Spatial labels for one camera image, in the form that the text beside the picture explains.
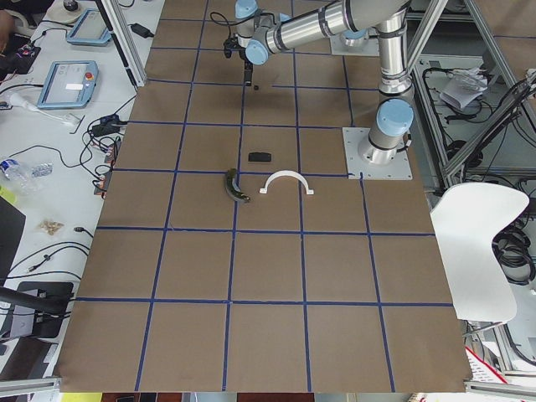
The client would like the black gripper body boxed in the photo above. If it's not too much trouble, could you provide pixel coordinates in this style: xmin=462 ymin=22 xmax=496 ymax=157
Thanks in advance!
xmin=223 ymin=36 xmax=250 ymax=64

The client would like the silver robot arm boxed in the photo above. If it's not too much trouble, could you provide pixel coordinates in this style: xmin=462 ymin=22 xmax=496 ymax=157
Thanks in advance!
xmin=210 ymin=1 xmax=372 ymax=86
xmin=234 ymin=1 xmax=414 ymax=166

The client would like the black brake pad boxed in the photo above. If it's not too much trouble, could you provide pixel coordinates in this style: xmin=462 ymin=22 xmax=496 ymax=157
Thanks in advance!
xmin=248 ymin=152 xmax=272 ymax=163

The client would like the green curved brake shoe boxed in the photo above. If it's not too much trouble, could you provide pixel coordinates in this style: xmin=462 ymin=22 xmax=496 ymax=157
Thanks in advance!
xmin=224 ymin=168 xmax=251 ymax=204

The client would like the blue teach pendant far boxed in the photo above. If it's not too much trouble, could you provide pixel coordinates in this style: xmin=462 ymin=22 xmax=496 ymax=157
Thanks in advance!
xmin=66 ymin=8 xmax=111 ymax=46

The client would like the blue teach pendant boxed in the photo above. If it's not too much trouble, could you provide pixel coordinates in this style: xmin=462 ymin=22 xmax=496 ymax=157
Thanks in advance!
xmin=37 ymin=60 xmax=99 ymax=110
xmin=66 ymin=8 xmax=111 ymax=46

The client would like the black power adapter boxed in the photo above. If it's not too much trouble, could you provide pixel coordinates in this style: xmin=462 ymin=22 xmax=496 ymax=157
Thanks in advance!
xmin=90 ymin=114 xmax=128 ymax=137

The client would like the blue teach pendant near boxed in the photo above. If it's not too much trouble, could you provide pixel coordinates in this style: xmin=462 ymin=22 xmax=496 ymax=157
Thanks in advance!
xmin=37 ymin=60 xmax=99 ymax=110

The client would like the clear plastic water bottle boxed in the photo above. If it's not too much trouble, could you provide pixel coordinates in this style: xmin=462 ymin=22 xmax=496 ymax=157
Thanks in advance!
xmin=1 ymin=157 xmax=54 ymax=194

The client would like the white plastic chair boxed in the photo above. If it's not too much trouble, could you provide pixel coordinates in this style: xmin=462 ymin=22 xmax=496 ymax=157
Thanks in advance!
xmin=430 ymin=182 xmax=528 ymax=324

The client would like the black laptop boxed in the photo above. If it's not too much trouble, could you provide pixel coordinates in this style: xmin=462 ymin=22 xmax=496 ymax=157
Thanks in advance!
xmin=0 ymin=198 xmax=26 ymax=285

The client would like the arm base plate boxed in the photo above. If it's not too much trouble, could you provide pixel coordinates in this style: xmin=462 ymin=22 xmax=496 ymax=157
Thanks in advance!
xmin=330 ymin=34 xmax=379 ymax=57
xmin=343 ymin=127 xmax=413 ymax=181

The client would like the aluminium frame post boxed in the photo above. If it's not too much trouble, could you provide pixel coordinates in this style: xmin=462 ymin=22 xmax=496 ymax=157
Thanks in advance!
xmin=95 ymin=0 xmax=147 ymax=89

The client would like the white curved plastic bracket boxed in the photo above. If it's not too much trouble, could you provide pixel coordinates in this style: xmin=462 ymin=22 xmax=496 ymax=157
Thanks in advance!
xmin=259 ymin=169 xmax=315 ymax=195

